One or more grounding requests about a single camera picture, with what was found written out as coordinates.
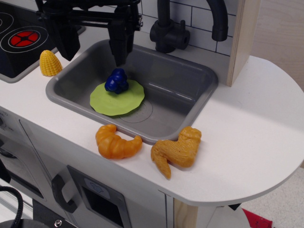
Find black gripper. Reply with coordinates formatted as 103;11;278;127
35;0;143;66

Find blue toy blueberries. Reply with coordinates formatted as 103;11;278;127
104;68;129;94

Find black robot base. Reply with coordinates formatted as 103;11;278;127
0;199;72;228

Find green toy plate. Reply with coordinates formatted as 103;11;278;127
90;80;145;116

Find grey toy sink basin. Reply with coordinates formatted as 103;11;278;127
46;40;218;144

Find yellow toy corn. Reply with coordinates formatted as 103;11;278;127
39;50;63;76

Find black toy stovetop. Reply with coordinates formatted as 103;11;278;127
0;3;86;84

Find black toy faucet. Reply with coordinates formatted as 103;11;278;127
149;0;229;54

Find orange toy croissant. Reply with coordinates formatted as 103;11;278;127
95;124;143;160

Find toy fried chicken wing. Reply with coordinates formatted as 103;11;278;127
151;126;201;179

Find red cloth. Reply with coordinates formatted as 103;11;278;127
243;209;273;228

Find wooden side post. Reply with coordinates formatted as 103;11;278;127
226;0;261;86

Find black oven door handle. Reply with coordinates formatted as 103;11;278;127
51;174;77;213

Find black braided cable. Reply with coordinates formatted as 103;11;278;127
0;186;24;228

